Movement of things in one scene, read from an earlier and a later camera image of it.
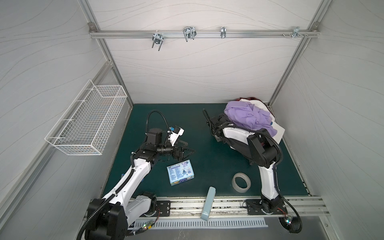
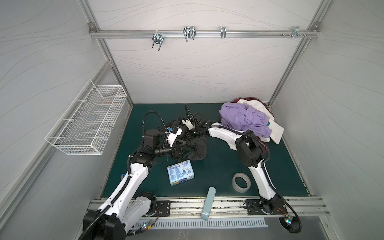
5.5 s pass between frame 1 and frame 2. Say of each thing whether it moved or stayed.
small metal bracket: stayed
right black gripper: moved
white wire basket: stayed
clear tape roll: stayed
